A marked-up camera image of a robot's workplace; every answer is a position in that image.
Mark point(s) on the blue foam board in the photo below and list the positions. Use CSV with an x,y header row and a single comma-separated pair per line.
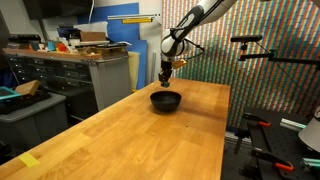
x,y
117,31

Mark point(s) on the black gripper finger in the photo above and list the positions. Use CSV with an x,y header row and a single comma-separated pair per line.
x,y
168,79
161,77

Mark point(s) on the wooden block on bin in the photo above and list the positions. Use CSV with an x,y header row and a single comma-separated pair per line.
x,y
28,88

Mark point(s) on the green wooden block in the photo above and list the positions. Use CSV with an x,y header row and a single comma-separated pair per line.
x,y
165,84

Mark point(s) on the yellow sticky note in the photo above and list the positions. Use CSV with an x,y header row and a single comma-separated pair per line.
x,y
28,159

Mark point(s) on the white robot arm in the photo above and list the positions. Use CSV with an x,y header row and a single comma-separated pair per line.
x,y
175,41

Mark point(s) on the teal flat box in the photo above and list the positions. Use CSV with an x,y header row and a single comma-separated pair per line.
x,y
7,93

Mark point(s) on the brown cardboard box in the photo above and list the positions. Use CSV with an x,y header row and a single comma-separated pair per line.
x,y
92,36

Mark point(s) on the black bowl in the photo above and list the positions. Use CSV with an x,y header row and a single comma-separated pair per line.
x,y
165,101

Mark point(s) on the grey storage bin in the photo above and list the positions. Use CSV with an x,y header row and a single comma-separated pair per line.
x,y
29,127

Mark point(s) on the yellow level tool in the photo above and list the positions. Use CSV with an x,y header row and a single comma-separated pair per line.
x,y
137,20

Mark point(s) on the orange handled clamp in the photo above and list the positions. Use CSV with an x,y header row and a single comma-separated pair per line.
x,y
257,119
270,157

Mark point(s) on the grey drawer cabinet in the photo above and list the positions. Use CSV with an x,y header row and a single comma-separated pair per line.
x,y
90,83

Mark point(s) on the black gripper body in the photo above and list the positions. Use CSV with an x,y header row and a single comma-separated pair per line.
x,y
166,69

